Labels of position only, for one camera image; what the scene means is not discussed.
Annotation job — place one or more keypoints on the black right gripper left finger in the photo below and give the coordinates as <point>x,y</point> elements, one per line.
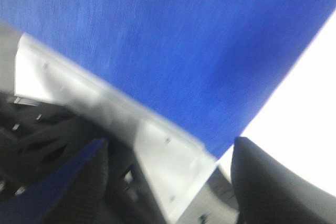
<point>80,201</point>

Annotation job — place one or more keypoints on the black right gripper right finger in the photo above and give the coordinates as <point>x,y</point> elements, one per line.
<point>268,192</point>

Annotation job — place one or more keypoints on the blue microfibre towel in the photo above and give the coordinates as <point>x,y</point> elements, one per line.
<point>175,79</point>

